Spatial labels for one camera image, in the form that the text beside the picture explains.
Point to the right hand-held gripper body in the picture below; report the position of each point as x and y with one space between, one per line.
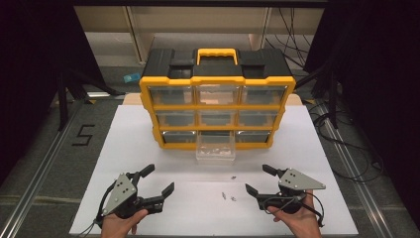
298 181

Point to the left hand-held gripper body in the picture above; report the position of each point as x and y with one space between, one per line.
120 195

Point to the clear plastic parts drawer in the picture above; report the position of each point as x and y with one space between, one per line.
216 158

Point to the yellow black parts organizer cabinet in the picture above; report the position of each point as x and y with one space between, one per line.
218 71

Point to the person's left hand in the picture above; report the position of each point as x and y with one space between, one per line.
115 228

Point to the person's right hand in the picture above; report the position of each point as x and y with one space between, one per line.
302 223

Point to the pile of small screws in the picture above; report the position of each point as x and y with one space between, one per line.
218 152

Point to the set of clear organizer drawers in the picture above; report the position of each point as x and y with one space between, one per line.
173 95

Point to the black metal stand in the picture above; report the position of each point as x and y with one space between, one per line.
333 99
62 99

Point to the black curtain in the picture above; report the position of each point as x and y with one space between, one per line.
29 66
379 82

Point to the aluminium floor rail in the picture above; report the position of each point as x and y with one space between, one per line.
360 185
36 185

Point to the white table frame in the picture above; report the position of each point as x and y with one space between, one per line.
142 36

